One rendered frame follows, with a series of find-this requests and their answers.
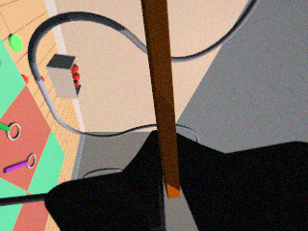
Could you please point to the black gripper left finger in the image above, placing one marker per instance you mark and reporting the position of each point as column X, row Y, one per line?
column 139, row 188

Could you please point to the white ring with green handle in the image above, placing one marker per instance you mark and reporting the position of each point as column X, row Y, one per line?
column 7, row 129

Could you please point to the white loop with purple handle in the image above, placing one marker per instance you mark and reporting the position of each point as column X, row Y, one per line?
column 6, row 170

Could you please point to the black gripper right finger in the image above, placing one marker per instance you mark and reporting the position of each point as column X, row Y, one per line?
column 207, row 176

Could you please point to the orange bar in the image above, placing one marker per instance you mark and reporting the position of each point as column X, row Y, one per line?
column 156, row 28

